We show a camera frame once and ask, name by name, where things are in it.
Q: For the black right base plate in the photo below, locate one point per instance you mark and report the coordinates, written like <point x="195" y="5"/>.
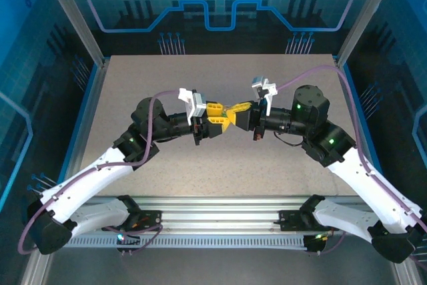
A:
<point x="292" y="221"/>

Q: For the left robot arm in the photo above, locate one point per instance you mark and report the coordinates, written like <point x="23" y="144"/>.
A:
<point x="86" y="178"/>

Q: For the aluminium front frame beam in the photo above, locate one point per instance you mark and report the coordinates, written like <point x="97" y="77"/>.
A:
<point x="217" y="215"/>

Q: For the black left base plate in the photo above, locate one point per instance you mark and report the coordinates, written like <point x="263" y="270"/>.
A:
<point x="151" y="220"/>

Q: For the green-capped key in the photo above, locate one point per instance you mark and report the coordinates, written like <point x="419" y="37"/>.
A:
<point x="228" y="113"/>

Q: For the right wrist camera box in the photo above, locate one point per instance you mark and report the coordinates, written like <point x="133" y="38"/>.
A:
<point x="267" y="89"/>

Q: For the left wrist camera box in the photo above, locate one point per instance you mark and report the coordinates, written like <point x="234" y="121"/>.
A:
<point x="198" y="104"/>

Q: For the aluminium corner post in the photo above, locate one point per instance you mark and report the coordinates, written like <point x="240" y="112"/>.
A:
<point x="75" y="14"/>
<point x="367" y="14"/>

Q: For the aluminium side rail blue trim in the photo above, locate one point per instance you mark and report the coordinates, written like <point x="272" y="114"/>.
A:
<point x="91" y="98"/>
<point x="350" y="98"/>

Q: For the blue printed side panel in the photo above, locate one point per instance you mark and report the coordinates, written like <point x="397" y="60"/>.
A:
<point x="26" y="64"/>
<point x="400" y="64"/>

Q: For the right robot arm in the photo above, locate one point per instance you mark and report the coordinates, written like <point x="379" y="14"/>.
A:
<point x="367" y="178"/>

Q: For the black controller board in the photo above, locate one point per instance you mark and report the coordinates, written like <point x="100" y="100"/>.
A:
<point x="315" y="243"/>
<point x="128" y="243"/>

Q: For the grey front panel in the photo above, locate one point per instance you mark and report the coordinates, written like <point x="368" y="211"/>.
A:
<point x="213" y="268"/>

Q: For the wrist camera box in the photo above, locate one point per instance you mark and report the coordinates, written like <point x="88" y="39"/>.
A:
<point x="267" y="89"/>
<point x="198" y="104"/>

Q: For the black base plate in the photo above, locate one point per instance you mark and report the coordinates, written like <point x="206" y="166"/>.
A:
<point x="151" y="220"/>
<point x="292" y="221"/>

